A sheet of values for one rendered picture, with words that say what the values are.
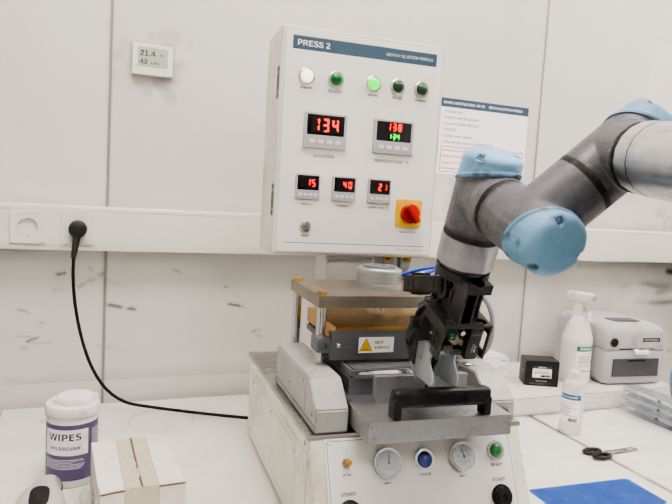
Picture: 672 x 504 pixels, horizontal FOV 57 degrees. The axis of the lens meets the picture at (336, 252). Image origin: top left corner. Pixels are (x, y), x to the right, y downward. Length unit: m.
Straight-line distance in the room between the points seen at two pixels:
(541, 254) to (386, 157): 0.61
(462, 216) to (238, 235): 0.84
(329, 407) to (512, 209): 0.39
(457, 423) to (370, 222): 0.47
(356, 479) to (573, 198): 0.48
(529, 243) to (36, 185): 1.15
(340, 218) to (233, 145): 0.47
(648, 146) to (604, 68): 1.52
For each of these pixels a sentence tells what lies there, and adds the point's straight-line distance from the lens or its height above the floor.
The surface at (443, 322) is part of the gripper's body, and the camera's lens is 0.81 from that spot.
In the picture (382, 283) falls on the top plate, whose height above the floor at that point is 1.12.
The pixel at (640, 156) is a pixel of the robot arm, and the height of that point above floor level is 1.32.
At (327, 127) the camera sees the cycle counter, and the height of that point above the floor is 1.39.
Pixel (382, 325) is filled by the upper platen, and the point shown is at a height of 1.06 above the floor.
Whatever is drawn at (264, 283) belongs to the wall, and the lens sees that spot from 1.60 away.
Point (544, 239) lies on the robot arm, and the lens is 0.66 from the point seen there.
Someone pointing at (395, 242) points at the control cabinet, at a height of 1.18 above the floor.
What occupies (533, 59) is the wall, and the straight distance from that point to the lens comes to 1.98.
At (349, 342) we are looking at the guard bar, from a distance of 0.98.
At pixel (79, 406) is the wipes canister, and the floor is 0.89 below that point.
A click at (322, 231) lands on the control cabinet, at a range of 1.18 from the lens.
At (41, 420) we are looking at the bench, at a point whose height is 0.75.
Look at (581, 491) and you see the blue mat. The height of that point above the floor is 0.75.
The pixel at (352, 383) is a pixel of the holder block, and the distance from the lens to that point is 0.95.
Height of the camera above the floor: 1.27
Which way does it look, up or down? 5 degrees down
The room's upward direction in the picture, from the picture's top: 3 degrees clockwise
